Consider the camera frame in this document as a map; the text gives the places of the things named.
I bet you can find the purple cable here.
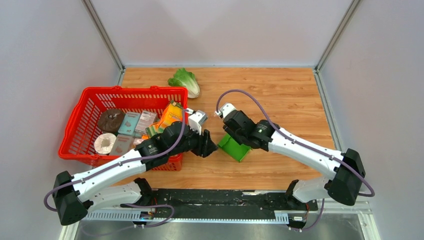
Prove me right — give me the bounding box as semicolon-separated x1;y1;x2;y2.
215;89;376;232
43;109;190;229

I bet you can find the brown round bread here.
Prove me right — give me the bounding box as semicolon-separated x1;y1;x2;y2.
97;108;125;134

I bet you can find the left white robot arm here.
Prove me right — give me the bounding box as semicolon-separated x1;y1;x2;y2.
46;121;218;226

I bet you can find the green striped sponge pack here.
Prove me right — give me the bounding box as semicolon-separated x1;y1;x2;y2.
145;122;161;138

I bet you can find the green lettuce head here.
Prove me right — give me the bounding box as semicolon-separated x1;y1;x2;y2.
167;68;201;99

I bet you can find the grey pink flat box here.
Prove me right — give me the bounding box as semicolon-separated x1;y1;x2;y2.
109;134;134;156

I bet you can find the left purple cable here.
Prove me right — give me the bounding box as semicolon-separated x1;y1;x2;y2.
43;109;190;229

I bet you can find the white toilet paper roll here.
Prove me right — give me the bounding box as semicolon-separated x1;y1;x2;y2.
93;133;117;155

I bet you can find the green paper box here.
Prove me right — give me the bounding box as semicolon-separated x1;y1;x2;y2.
218;133;252;163

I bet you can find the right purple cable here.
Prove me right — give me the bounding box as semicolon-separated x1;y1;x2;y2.
215;89;376;232

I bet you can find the red plastic basket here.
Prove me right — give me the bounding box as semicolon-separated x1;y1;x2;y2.
58;86;188;167

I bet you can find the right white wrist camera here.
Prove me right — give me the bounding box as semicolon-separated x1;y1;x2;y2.
214;102;237;119

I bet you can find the pink small box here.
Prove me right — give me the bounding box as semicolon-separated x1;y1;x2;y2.
134;110;158;136

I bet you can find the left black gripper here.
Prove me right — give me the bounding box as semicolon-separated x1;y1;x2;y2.
168;123;219;158

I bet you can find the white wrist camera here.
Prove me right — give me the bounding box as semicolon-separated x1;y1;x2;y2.
214;102;237;119
185;108;208;135

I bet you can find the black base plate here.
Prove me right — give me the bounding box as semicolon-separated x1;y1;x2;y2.
134;188;318;220

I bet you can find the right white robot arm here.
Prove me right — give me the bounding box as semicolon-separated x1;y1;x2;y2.
221;109;365;210

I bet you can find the orange yellow carton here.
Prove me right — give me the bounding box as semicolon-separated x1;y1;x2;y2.
156;100;183;131

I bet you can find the teal small box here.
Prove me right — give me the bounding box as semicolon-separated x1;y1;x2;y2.
118;111;141;137

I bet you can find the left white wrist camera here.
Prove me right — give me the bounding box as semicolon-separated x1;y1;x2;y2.
185;108;208;135

